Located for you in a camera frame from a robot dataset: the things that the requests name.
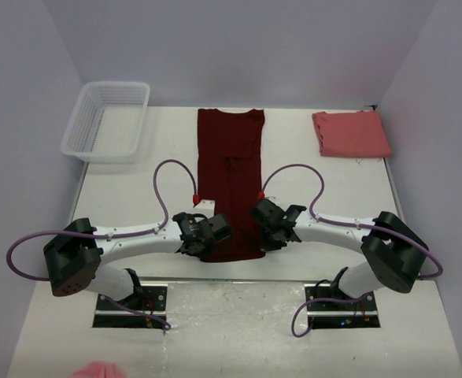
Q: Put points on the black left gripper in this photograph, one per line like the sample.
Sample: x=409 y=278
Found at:
x=198 y=244

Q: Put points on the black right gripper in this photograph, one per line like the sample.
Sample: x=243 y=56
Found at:
x=272 y=235

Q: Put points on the dark red t shirt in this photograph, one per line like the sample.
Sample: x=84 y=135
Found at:
x=229 y=173

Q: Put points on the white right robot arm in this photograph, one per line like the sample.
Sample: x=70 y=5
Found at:
x=393 y=253

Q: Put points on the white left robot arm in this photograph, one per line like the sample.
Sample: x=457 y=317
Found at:
x=80 y=258

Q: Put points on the folded pink t shirt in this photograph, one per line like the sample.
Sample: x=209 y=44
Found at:
x=351 y=135

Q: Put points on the white plastic basket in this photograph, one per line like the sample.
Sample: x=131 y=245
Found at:
x=107 y=122

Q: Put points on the pink cloth at bottom edge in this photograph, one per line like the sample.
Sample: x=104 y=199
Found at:
x=99 y=369

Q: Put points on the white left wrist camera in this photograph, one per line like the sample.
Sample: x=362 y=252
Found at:
x=205 y=207

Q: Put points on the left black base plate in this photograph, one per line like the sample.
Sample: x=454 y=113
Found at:
x=107 y=315

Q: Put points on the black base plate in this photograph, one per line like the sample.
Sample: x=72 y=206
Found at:
x=329 y=315
x=107 y=315

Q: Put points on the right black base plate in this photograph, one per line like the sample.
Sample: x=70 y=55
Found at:
x=329 y=315

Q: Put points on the aluminium table edge rail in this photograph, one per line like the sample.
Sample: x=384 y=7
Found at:
x=398 y=197

